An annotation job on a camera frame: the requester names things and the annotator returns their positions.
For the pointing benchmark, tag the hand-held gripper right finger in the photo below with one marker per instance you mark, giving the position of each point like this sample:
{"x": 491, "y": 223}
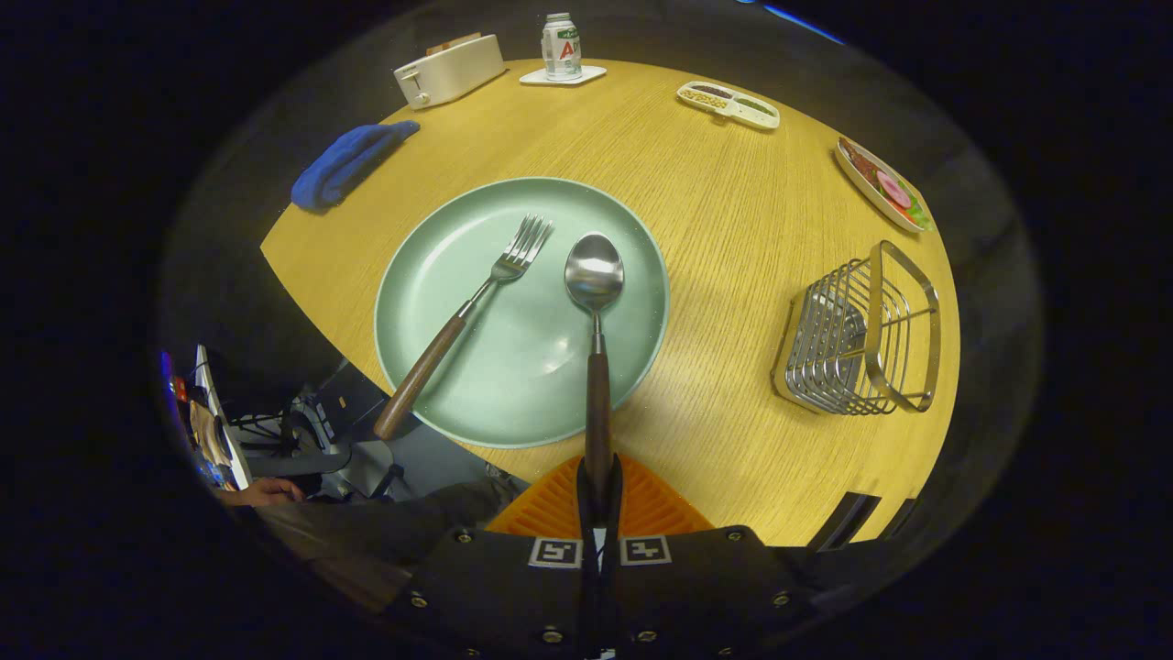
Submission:
{"x": 615, "y": 524}

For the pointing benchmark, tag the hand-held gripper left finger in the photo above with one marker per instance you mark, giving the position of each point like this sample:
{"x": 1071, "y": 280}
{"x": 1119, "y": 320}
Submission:
{"x": 584, "y": 524}

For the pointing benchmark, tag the green round plate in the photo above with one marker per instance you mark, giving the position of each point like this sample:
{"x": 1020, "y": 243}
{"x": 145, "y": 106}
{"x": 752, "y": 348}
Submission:
{"x": 513, "y": 385}

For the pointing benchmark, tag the person's leg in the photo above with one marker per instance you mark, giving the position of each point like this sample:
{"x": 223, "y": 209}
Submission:
{"x": 367, "y": 541}

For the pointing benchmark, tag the white framed display screen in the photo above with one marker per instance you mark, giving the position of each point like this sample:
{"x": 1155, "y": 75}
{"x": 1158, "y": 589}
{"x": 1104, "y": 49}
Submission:
{"x": 220, "y": 431}

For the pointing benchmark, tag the blue folded cloth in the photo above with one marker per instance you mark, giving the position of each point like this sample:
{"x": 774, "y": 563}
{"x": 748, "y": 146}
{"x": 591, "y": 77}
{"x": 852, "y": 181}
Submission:
{"x": 344, "y": 165}

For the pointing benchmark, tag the white plate with food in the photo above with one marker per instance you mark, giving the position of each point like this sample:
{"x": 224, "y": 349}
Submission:
{"x": 884, "y": 183}

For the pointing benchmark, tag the white divided dish with beans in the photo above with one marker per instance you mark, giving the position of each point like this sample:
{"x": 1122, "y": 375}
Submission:
{"x": 729, "y": 103}

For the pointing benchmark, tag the white square coaster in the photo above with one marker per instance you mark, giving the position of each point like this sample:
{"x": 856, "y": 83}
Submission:
{"x": 591, "y": 73}

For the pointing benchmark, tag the white toaster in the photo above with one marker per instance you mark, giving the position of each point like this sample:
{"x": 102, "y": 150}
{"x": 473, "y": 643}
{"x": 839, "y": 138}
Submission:
{"x": 454, "y": 73}

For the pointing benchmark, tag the white drink bottle green cap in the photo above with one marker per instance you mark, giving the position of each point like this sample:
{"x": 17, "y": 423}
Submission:
{"x": 561, "y": 50}

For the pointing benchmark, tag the brown toast slice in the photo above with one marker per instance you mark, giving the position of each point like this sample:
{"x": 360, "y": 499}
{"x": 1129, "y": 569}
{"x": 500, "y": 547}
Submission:
{"x": 454, "y": 42}

